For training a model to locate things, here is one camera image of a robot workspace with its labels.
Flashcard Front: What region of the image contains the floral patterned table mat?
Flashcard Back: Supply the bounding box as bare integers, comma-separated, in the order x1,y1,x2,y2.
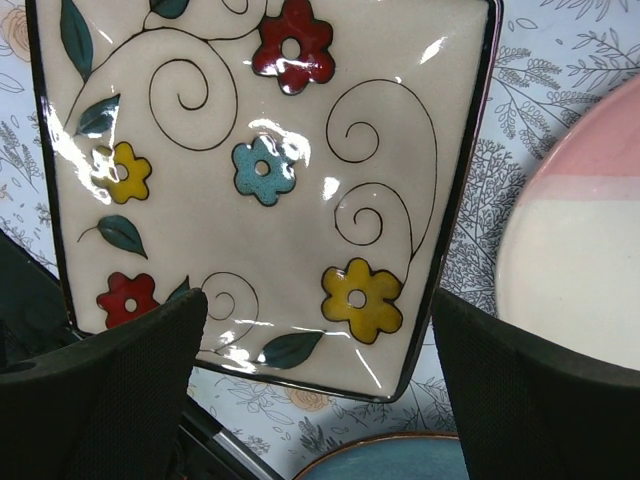
1,1,639,473

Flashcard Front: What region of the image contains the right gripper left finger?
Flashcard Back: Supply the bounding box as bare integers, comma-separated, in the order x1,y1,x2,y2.
1,289,207,479

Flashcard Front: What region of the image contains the pink and cream round plate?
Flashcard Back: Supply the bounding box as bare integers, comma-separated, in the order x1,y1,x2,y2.
495,79,639,369

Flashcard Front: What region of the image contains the right blue glazed plate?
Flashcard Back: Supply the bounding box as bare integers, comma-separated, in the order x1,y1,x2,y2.
296,432,469,480

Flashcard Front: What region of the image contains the square floral plate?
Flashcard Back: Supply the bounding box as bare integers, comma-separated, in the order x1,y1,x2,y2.
26,1,504,403

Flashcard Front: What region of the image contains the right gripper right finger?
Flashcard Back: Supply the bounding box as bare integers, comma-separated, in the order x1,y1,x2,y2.
431,288,639,479

